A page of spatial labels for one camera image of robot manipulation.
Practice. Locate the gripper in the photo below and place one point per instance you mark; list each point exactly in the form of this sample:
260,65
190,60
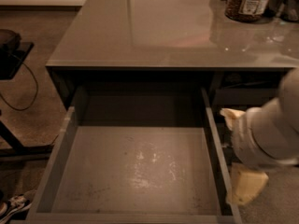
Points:
244,137

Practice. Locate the grey drawer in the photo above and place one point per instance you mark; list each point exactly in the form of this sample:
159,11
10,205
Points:
242,89
135,157

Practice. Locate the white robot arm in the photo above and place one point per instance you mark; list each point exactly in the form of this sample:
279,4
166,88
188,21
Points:
265,139

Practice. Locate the grey cabinet with glossy top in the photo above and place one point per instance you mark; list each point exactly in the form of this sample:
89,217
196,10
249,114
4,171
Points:
128,37

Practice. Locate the dark glass container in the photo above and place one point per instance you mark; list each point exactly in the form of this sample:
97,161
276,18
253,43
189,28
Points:
290,11
274,8

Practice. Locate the clear jar of nuts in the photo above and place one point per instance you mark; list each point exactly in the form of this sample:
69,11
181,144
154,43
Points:
245,10

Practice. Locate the dark device on table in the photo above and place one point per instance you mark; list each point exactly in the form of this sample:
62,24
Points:
9,42

